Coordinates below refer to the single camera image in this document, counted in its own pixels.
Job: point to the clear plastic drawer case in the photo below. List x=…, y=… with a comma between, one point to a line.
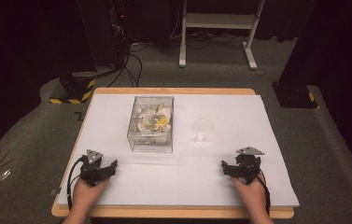
x=153, y=100

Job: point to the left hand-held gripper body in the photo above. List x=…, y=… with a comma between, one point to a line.
x=90, y=169

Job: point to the white metal stand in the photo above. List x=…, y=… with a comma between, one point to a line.
x=218, y=21

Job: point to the black yellow-striped stand base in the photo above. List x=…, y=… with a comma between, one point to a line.
x=295, y=96
x=77, y=90

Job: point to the white table mat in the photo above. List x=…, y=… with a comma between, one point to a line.
x=170, y=180

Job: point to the person's left hand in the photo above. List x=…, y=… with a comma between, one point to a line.
x=85, y=196

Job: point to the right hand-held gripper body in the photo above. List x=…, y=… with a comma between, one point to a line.
x=248, y=166

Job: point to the pile of yellow-tagged tea bags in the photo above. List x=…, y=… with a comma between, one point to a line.
x=148, y=119

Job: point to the black equipment rack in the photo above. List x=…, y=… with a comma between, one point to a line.
x=118, y=34

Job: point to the wooden table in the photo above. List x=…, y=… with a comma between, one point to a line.
x=164, y=212

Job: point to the person's right hand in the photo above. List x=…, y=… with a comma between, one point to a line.
x=253, y=196

